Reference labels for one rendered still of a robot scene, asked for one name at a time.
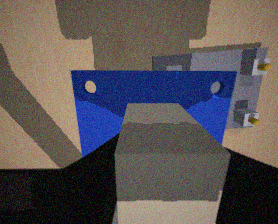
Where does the blue board with square handle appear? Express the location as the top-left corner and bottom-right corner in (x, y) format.
(71, 70), (237, 224)

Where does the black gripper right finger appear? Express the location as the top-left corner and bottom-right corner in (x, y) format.
(216, 147), (278, 224)

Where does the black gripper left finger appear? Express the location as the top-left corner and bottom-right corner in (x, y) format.
(0, 133), (120, 224)

